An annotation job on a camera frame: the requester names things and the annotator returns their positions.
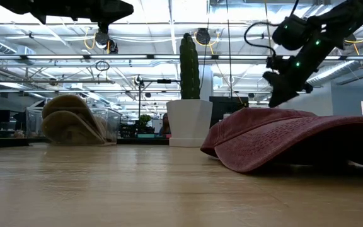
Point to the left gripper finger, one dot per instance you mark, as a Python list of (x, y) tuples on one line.
[(123, 10)]

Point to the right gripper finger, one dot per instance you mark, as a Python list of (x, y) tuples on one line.
[(282, 96)]

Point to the maroon baseball cap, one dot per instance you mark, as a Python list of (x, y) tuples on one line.
[(279, 142)]

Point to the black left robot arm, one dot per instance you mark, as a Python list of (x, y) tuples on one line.
[(43, 6)]

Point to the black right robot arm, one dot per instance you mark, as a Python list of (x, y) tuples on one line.
[(351, 15)]

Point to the black light stand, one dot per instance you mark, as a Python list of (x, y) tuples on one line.
[(139, 94)]

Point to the green cactus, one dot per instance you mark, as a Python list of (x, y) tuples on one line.
[(189, 69)]

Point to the white hexagonal plant pot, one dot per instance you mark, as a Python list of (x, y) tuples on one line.
[(189, 123)]

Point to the small green plant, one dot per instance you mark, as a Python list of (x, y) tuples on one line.
[(145, 119)]

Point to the clear plastic bin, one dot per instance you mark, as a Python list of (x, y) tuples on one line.
[(113, 126)]

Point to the person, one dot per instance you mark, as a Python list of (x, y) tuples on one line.
[(165, 126)]

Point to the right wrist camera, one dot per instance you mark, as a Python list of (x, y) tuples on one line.
[(274, 63)]

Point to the silver ventilation duct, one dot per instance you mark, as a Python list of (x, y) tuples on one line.
[(332, 72)]

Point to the black aluminium frame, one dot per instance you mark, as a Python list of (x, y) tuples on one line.
[(5, 142)]

